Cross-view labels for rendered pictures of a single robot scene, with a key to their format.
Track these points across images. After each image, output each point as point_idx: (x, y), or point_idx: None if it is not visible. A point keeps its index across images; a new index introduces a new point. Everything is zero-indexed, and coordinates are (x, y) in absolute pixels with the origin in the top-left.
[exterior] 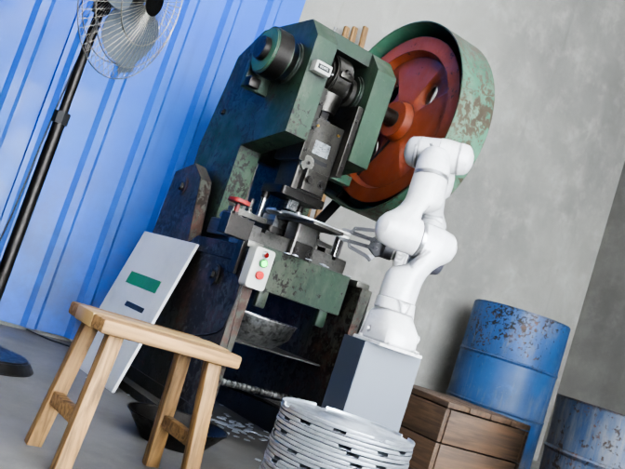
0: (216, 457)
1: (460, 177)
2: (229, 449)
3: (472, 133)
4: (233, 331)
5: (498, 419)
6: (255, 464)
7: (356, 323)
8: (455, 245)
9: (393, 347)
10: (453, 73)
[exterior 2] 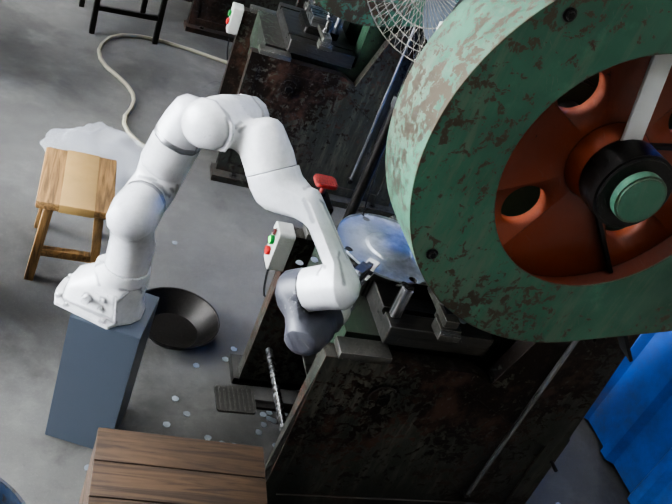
0: (153, 354)
1: (407, 227)
2: (193, 383)
3: (409, 135)
4: (266, 304)
5: None
6: (154, 385)
7: (307, 383)
8: (109, 211)
9: (64, 278)
10: None
